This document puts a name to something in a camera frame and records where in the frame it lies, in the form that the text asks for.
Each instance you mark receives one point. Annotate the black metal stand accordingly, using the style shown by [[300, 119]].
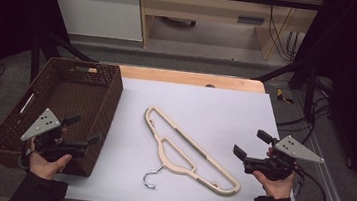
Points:
[[310, 90], [36, 55]]

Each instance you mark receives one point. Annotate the person's left hand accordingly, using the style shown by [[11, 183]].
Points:
[[43, 168]]

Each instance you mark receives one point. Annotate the white cabinet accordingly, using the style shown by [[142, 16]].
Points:
[[98, 11]]

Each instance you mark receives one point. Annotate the person's right hand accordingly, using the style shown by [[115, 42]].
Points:
[[276, 189]]

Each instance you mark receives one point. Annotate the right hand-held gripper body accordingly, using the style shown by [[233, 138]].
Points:
[[293, 149]]

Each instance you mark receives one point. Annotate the white table mat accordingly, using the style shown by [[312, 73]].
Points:
[[225, 118]]

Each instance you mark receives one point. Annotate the brown woven basket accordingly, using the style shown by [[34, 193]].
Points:
[[76, 96]]

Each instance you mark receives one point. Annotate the yellow and black tool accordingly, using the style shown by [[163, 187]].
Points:
[[280, 96]]

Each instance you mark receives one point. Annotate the aluminium frame rail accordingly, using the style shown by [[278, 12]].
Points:
[[331, 187]]

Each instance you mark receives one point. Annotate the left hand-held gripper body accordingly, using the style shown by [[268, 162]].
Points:
[[43, 125]]

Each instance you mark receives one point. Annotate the light wooden desk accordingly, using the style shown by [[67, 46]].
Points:
[[206, 8]]

